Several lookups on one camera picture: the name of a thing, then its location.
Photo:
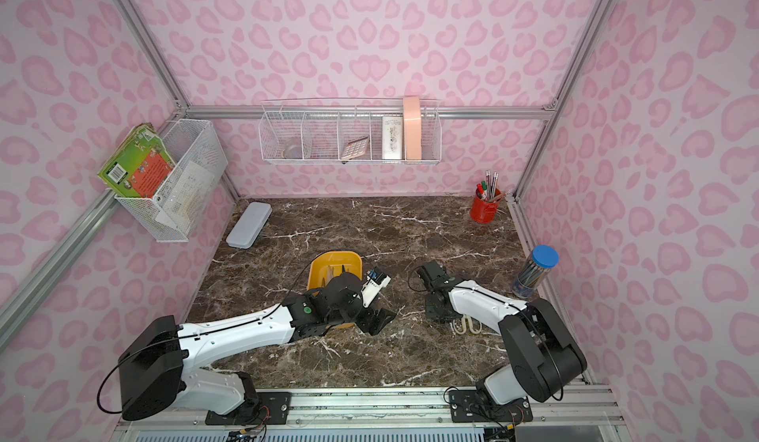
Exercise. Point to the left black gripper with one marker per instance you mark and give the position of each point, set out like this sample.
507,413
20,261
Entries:
377,317

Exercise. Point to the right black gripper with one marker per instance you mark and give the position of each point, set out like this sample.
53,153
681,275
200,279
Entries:
434,275

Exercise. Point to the cream handled scissors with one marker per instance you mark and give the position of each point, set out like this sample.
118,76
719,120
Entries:
465,325

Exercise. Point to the yellow plastic storage box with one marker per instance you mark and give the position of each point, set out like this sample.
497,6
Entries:
333,267

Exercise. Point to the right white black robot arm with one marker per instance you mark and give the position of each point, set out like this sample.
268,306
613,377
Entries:
543,356

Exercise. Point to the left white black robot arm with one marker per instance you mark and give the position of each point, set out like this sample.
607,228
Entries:
167,365

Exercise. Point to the white box on shelf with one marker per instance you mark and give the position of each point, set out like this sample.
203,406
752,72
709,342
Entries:
391,138

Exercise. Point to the red pen cup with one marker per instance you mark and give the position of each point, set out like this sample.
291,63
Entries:
484,211

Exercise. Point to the blue lid pencil tube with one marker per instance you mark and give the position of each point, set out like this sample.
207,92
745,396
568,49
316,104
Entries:
541,260

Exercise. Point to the pens in cup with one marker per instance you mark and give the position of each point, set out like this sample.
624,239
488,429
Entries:
487,190

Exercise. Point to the grey pencil case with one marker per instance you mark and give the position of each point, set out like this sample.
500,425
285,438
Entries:
249,225

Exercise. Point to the small calculator on shelf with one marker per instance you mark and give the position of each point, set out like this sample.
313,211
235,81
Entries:
355,149

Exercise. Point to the tape roll on shelf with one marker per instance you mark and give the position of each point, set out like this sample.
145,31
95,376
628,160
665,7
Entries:
293,151

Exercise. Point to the pink case on shelf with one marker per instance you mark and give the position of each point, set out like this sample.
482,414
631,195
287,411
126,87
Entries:
412,128

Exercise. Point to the white paper in basket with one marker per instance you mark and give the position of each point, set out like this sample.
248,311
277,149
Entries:
182,202

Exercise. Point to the white mesh side basket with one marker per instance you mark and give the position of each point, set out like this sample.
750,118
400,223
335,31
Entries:
187,140

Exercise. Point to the green red book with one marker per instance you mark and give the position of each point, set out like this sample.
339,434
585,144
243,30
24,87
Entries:
139,167

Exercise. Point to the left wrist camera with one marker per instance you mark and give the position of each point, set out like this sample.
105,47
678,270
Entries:
376,281

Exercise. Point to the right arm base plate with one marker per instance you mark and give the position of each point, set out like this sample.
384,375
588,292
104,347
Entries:
476,406

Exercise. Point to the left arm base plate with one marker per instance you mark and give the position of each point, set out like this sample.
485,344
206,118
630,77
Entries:
271,408

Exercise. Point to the white wire wall shelf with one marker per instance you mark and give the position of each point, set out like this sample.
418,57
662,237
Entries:
324,129

